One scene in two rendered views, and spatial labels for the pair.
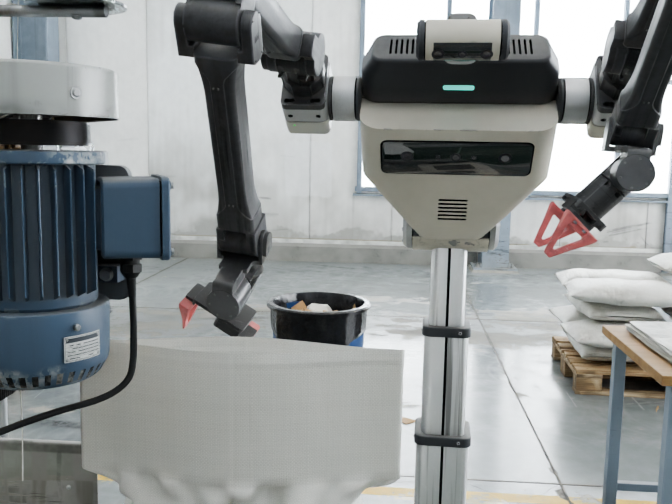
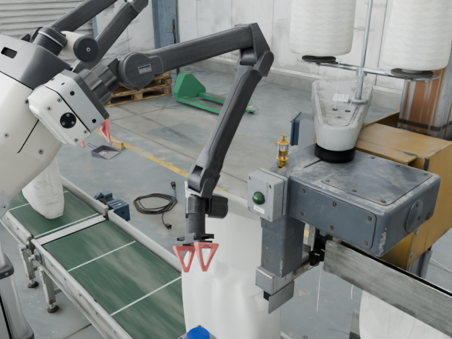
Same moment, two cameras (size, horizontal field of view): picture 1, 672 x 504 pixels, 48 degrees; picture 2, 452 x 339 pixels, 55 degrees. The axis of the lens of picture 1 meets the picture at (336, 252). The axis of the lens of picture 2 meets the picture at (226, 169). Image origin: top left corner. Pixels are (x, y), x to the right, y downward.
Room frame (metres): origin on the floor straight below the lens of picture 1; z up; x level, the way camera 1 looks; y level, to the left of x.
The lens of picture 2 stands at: (2.02, 0.95, 1.72)
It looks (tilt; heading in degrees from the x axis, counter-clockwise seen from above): 24 degrees down; 222
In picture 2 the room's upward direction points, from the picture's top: straight up
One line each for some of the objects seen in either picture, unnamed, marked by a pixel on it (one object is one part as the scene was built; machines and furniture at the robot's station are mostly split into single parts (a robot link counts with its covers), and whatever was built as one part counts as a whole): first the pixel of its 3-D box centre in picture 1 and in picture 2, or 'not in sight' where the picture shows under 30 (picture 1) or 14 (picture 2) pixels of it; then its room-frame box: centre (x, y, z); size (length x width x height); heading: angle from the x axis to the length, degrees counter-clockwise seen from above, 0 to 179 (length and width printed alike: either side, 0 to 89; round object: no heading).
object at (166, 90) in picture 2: not in sight; (124, 91); (-1.86, -4.73, 0.07); 1.20 x 0.82 x 0.14; 174
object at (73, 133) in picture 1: (31, 135); not in sight; (0.81, 0.33, 1.35); 0.12 x 0.12 x 0.04
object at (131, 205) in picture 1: (133, 226); (304, 132); (0.85, 0.23, 1.25); 0.10 x 0.08 x 0.12; 21
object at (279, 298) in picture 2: not in sight; (274, 292); (1.28, 0.45, 0.98); 0.09 x 0.05 x 0.05; 176
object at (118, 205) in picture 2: not in sight; (107, 205); (0.70, -1.30, 0.35); 0.30 x 0.15 x 0.15; 86
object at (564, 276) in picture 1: (612, 280); not in sight; (4.68, -1.74, 0.56); 0.66 x 0.42 x 0.13; 80
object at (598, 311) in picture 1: (610, 304); not in sight; (4.51, -1.68, 0.44); 0.66 x 0.43 x 0.13; 176
